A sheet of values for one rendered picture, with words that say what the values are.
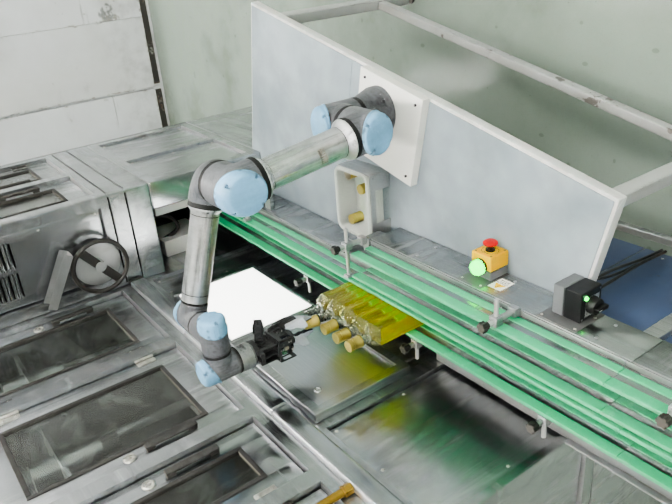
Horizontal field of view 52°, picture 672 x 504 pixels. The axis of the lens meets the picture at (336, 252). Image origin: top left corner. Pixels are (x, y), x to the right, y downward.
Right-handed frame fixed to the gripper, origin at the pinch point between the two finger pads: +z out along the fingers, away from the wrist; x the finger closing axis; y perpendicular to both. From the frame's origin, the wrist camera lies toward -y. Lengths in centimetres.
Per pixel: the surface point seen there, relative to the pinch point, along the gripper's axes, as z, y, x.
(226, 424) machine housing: -32.3, 6.1, -15.4
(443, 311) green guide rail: 26.9, 28.9, 5.7
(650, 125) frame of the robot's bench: 98, 42, 45
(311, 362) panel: -0.2, 0.9, -13.0
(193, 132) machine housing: 39, -146, 21
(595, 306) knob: 37, 69, 20
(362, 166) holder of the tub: 40, -20, 33
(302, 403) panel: -13.6, 15.8, -12.4
